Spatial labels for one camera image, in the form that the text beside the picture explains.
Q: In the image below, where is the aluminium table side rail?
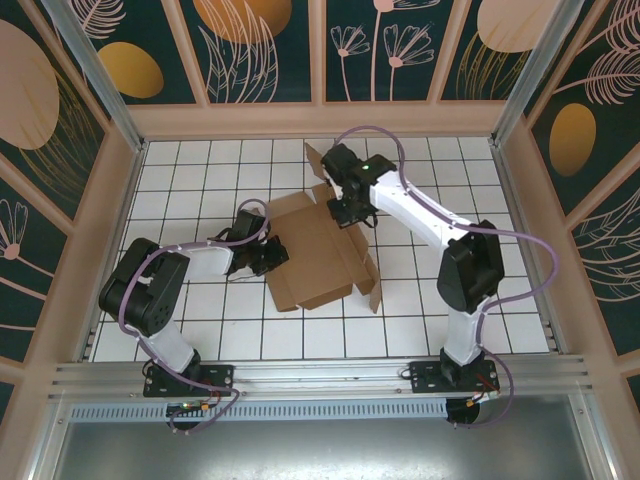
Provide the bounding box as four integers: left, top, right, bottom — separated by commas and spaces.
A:
492, 142, 562, 355
77, 141, 149, 362

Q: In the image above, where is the grey sheet metal tray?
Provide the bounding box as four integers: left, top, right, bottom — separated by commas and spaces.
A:
29, 392, 616, 480

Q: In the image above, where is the aluminium mounting rail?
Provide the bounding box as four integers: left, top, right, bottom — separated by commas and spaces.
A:
47, 353, 596, 404

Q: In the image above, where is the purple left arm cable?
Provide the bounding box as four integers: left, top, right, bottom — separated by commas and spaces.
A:
118, 198, 274, 435

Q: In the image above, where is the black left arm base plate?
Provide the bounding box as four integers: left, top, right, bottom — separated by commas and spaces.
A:
143, 363, 236, 399

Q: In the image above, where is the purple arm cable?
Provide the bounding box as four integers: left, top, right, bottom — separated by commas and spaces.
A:
118, 198, 274, 435
333, 124, 562, 431

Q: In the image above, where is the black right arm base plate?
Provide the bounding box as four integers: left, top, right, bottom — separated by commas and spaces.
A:
408, 359, 501, 396

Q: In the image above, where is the aluminium frame post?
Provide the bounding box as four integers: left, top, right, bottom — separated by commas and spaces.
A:
489, 0, 599, 149
41, 0, 147, 154

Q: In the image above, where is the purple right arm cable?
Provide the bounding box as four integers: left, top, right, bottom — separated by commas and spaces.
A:
333, 124, 562, 431

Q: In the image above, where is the slotted grey cable duct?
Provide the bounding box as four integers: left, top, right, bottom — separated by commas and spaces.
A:
68, 399, 450, 424

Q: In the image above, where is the brown cardboard box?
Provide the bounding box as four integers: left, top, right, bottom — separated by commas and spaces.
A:
263, 140, 382, 315

